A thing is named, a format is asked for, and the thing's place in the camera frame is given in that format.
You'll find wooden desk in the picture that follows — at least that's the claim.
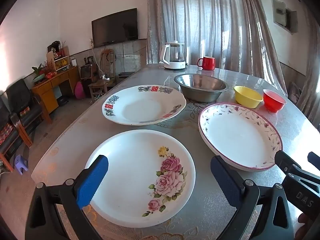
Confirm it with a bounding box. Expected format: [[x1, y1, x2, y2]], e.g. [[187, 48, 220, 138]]
[[31, 66, 80, 124]]

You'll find small old television set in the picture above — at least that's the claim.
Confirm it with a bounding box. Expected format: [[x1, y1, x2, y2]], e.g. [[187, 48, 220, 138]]
[[80, 64, 94, 79]]

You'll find white plate with pink roses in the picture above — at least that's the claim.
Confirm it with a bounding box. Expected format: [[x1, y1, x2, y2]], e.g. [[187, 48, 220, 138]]
[[84, 129, 196, 228]]

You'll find black flat television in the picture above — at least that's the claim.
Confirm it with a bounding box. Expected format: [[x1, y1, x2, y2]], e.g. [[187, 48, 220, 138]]
[[91, 8, 138, 48]]

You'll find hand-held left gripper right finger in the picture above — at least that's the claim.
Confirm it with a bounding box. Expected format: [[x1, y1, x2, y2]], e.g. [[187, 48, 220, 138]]
[[210, 155, 297, 240]]

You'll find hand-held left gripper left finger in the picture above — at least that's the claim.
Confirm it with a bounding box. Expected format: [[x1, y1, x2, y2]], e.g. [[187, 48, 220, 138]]
[[24, 154, 109, 240]]

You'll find white plate with vine rim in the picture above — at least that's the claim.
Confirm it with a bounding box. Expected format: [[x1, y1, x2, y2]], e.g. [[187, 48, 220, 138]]
[[198, 102, 283, 172]]

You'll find yellow plastic bowl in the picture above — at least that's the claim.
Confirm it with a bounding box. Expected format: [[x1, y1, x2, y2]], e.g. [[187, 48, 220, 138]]
[[233, 85, 264, 109]]

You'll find purple plastic stool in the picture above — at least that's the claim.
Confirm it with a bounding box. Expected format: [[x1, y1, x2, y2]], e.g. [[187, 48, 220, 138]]
[[14, 154, 28, 175]]

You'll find pink bag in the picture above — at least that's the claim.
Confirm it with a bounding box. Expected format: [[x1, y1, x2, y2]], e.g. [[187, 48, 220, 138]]
[[75, 81, 85, 100]]

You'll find wall electrical panel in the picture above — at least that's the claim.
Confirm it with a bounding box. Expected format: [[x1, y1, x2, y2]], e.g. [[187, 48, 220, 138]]
[[272, 0, 298, 34]]

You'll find white plate with red symbols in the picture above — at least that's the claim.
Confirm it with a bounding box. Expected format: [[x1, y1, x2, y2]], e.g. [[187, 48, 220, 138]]
[[102, 84, 187, 126]]

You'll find potted green plant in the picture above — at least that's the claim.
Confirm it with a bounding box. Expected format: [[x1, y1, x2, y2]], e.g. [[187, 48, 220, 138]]
[[32, 64, 47, 83]]

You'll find red plastic bowl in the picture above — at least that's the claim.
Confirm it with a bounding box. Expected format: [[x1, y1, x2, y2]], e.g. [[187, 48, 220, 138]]
[[262, 89, 287, 113]]

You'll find red mug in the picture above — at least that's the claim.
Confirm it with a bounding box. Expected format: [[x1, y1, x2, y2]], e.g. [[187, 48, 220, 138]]
[[197, 56, 216, 71]]

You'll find small wooden shelf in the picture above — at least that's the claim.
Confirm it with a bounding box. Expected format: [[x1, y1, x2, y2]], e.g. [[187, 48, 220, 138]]
[[47, 45, 71, 74]]

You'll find stainless steel bowl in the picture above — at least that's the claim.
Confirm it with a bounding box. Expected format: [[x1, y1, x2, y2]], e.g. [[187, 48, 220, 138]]
[[174, 74, 229, 103]]

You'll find patterned cushion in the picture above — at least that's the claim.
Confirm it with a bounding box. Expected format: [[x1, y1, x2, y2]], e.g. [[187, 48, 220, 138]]
[[290, 81, 303, 98]]

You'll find narrow grey sheer curtain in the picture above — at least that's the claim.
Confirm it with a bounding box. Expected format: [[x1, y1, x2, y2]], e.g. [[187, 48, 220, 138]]
[[296, 12, 320, 123]]

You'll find white electric glass kettle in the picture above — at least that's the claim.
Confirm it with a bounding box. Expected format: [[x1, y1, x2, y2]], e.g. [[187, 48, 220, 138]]
[[159, 41, 187, 70]]

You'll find wooden chair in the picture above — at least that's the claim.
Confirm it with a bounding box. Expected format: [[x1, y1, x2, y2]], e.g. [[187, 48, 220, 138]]
[[88, 49, 117, 103]]

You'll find person's right hand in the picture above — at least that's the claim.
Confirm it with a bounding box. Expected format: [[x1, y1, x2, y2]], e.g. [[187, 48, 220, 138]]
[[297, 213, 312, 227]]

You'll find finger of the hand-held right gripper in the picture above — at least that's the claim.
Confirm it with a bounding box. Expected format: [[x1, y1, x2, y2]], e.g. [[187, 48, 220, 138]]
[[308, 152, 320, 165], [274, 150, 302, 174]]

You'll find large grey sheer curtain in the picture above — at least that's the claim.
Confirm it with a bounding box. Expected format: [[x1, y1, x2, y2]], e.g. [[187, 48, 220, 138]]
[[146, 0, 288, 98]]

